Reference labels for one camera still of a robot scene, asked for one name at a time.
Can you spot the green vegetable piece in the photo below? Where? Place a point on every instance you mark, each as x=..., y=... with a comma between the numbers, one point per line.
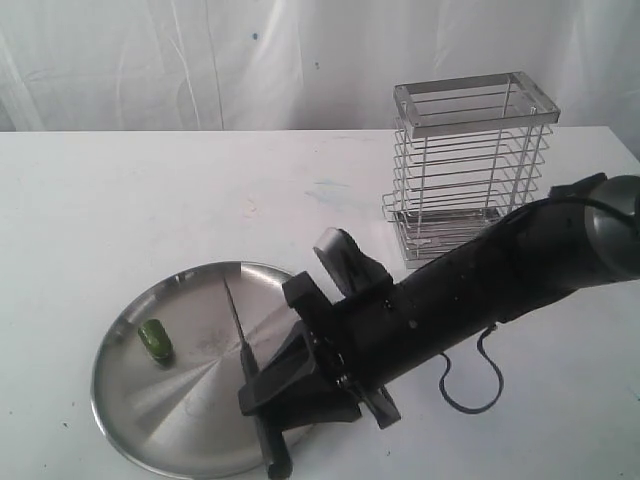
x=156, y=340

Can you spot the white backdrop curtain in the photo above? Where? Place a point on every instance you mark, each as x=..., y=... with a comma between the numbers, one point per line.
x=233, y=65

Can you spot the metal wire utensil rack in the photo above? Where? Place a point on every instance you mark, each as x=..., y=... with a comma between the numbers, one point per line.
x=467, y=152

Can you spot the round stainless steel plate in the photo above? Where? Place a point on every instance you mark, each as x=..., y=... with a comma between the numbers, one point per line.
x=181, y=418

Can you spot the black handled kitchen knife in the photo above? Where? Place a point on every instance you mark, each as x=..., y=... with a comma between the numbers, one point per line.
x=274, y=450

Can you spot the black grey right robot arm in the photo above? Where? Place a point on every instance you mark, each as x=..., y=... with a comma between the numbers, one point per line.
x=581, y=235

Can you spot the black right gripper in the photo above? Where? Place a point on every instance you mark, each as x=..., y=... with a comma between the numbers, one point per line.
x=376, y=337

